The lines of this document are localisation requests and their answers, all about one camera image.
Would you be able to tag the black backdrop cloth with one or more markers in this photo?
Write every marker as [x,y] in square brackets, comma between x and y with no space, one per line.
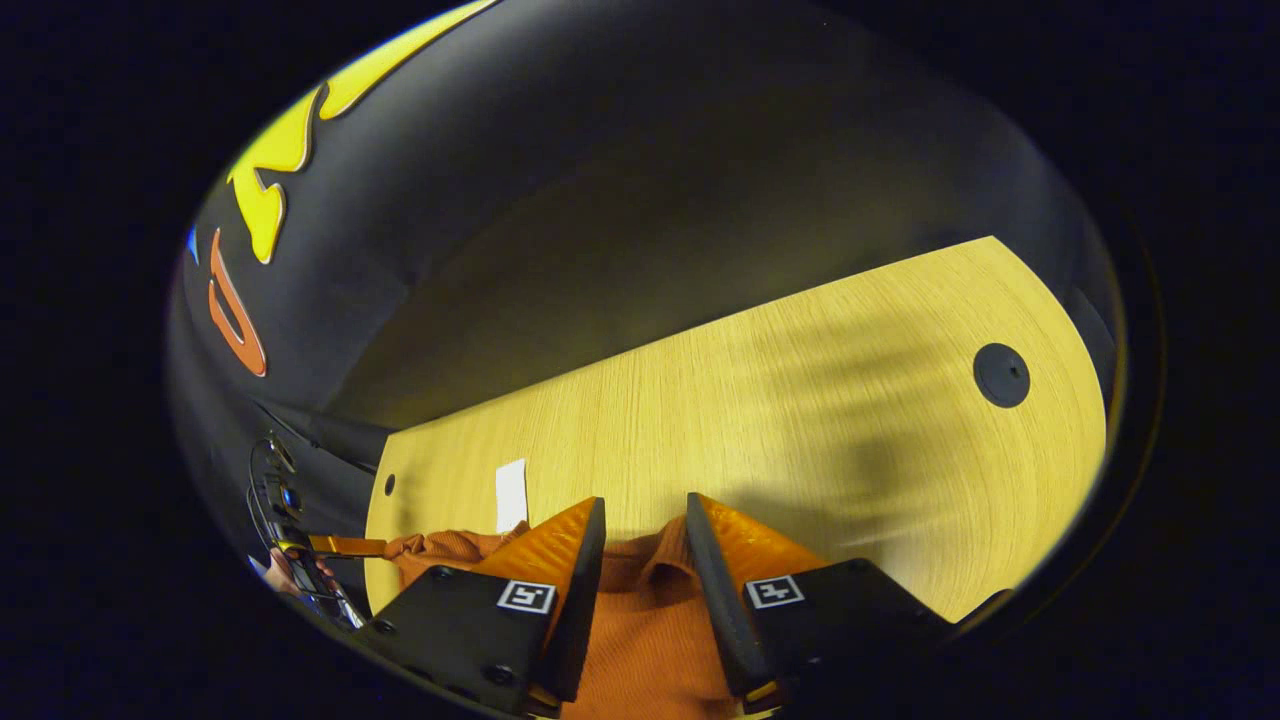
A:
[600,200]

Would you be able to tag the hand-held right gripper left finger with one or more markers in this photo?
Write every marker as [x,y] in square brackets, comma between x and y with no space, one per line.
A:
[585,610]

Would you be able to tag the orange button shirt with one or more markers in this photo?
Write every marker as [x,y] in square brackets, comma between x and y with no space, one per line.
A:
[650,650]

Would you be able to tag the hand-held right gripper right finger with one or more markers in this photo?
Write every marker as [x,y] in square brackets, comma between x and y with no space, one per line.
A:
[720,610]

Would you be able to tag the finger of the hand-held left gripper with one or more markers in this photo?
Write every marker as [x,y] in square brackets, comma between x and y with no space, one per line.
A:
[350,547]

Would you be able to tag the white paper tag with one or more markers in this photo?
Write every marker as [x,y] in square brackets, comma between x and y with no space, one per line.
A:
[511,495]

